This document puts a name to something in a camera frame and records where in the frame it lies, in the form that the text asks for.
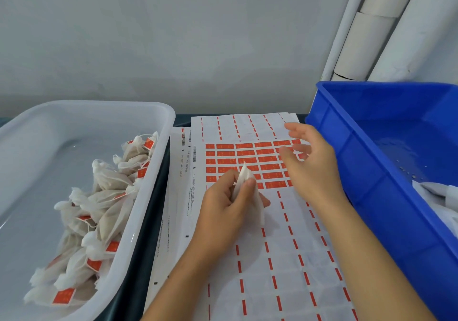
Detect orange sticker label sheet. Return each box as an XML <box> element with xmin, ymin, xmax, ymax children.
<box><xmin>175</xmin><ymin>112</ymin><xmax>359</xmax><ymax>321</ymax></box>

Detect person's left forearm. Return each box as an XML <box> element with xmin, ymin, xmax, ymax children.
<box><xmin>141</xmin><ymin>246</ymin><xmax>231</xmax><ymax>321</ymax></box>

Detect thick white jointed pipe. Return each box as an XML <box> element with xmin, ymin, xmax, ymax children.
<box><xmin>331</xmin><ymin>0</ymin><xmax>425</xmax><ymax>82</ymax></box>

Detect white plastic tub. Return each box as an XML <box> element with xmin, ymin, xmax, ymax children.
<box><xmin>0</xmin><ymin>100</ymin><xmax>176</xmax><ymax>321</ymax></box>

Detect person's right hand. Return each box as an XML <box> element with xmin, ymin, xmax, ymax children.
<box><xmin>278</xmin><ymin>122</ymin><xmax>350</xmax><ymax>211</ymax></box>

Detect pile of orange-labelled tea bags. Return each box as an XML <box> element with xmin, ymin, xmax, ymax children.
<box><xmin>23</xmin><ymin>131</ymin><xmax>160</xmax><ymax>308</ymax></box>

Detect white printed backing sheet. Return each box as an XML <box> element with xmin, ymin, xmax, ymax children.
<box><xmin>143</xmin><ymin>126</ymin><xmax>194</xmax><ymax>315</ymax></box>

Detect person's right forearm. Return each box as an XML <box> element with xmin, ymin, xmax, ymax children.
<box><xmin>311</xmin><ymin>196</ymin><xmax>438</xmax><ymax>321</ymax></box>

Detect person's left hand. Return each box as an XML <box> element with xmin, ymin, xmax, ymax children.
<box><xmin>193</xmin><ymin>169</ymin><xmax>271</xmax><ymax>258</ymax></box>

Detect thin white pipe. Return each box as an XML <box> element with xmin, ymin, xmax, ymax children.
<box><xmin>320</xmin><ymin>0</ymin><xmax>373</xmax><ymax>82</ymax></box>

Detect thick white plain pipe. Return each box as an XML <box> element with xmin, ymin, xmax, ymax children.
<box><xmin>368</xmin><ymin>0</ymin><xmax>458</xmax><ymax>83</ymax></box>

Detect white unlabelled bags heap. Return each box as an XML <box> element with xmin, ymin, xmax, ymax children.
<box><xmin>411</xmin><ymin>180</ymin><xmax>458</xmax><ymax>240</ymax></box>

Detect single white filter bag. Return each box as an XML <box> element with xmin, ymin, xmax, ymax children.
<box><xmin>230</xmin><ymin>162</ymin><xmax>265</xmax><ymax>228</ymax></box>

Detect blue plastic bin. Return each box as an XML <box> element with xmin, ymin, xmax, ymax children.
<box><xmin>305</xmin><ymin>81</ymin><xmax>458</xmax><ymax>321</ymax></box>

